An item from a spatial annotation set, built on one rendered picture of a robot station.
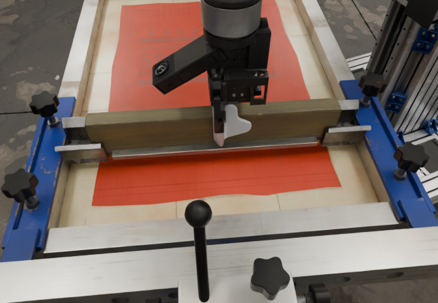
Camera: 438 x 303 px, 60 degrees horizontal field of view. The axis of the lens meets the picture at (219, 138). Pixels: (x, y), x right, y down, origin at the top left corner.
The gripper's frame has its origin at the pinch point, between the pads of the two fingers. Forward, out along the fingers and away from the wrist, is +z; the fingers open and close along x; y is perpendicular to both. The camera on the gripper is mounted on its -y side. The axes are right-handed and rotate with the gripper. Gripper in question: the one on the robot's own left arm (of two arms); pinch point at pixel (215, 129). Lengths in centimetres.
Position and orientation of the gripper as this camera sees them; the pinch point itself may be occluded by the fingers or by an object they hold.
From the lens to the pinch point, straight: 63.8
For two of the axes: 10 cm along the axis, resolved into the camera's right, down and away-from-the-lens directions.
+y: 10.0, -0.7, 0.6
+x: -0.9, -7.6, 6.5
